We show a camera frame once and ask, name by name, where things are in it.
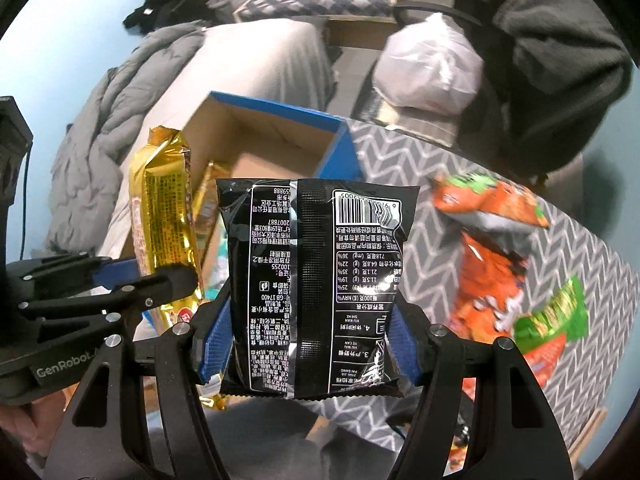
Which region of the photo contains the gold snack bag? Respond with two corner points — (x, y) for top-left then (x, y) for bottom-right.
(128, 126), (207, 334)

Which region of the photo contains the green pea snack bag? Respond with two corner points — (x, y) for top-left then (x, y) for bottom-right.
(513, 276), (589, 387)

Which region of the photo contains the black snack bag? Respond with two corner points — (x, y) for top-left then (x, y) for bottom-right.
(218, 178), (419, 401)

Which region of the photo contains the orange snack bag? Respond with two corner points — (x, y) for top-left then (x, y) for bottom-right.
(448, 231), (528, 344)

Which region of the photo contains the orange green rice cracker bag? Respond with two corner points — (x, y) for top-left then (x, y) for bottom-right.
(432, 172), (550, 234)

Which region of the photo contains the left hand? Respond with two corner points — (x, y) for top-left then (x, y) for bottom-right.
(1, 391), (66, 457)

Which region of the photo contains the grey duvet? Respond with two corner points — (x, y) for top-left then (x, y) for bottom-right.
(44, 22), (205, 254)

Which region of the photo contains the blue cardboard box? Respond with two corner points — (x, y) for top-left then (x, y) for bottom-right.
(185, 91), (366, 281)

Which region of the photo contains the grey chevron tablecloth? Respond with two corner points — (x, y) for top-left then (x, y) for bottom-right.
(304, 118), (627, 453)

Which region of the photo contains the black clothes pile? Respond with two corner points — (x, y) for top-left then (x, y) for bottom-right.
(122, 0), (216, 35)

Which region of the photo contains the black office chair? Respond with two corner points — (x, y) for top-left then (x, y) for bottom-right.
(394, 0), (639, 179)

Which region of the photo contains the white plastic bag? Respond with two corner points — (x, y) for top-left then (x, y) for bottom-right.
(372, 13), (484, 116)

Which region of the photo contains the patterned bench cushion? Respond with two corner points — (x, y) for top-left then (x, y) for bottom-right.
(233, 0), (400, 23)

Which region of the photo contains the dark grey fleece garment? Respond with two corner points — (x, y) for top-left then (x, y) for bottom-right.
(491, 0), (635, 176)

